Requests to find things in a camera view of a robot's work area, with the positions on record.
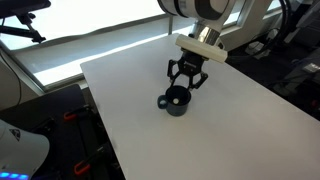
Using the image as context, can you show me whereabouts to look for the orange-handled clamp upper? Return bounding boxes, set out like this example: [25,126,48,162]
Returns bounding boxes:
[63,104,92,121]

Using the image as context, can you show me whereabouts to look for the orange-handled clamp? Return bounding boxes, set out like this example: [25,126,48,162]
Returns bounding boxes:
[63,104,92,121]
[73,147,107,176]

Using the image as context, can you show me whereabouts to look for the red marker with white end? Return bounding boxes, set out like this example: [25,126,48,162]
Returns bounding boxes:
[173,98,179,104]

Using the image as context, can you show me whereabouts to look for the dark teal ceramic mug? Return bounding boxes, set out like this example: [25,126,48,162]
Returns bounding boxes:
[157,85,191,117]

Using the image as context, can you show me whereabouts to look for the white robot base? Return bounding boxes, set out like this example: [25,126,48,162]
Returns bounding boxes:
[0,120,50,180]

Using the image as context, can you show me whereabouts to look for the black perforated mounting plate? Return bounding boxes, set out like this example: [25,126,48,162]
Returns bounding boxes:
[0,85,114,180]

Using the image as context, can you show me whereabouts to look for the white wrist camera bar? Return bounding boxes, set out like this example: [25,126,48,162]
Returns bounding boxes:
[176,34,228,63]

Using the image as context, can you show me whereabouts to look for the orange-handled clamp lower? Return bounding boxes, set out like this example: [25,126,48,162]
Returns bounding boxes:
[73,147,107,176]

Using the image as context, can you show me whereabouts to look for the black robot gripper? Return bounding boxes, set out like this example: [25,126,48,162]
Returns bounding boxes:
[167,51,208,91]

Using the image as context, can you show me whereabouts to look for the black camera tripod mount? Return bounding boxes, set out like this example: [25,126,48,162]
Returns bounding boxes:
[0,0,51,43]

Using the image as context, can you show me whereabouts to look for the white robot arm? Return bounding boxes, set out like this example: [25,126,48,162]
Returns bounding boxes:
[157,0,236,90]

